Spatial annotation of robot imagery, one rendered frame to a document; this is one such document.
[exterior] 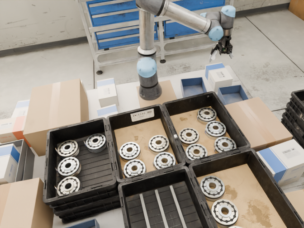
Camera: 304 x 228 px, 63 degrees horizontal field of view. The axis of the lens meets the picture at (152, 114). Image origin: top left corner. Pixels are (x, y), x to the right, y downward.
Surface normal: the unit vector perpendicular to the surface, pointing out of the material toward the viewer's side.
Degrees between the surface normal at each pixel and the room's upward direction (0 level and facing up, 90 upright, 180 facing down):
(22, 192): 0
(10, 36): 90
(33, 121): 0
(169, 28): 90
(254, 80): 0
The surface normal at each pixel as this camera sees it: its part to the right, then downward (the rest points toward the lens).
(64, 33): 0.18, 0.69
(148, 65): -0.10, -0.58
